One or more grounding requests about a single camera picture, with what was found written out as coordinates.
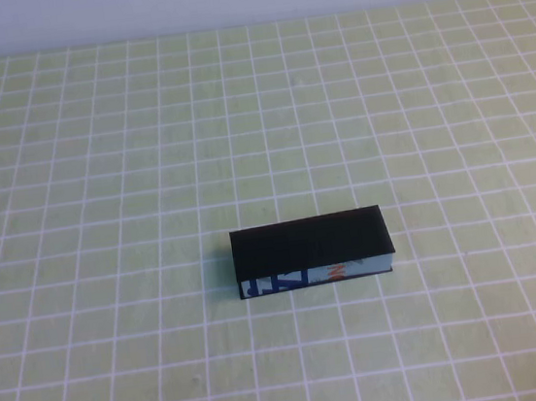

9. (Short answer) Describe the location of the green checked tablecloth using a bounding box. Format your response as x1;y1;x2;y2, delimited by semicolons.
0;0;536;401

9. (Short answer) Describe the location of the black glasses case box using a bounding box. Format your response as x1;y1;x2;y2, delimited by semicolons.
227;202;401;303

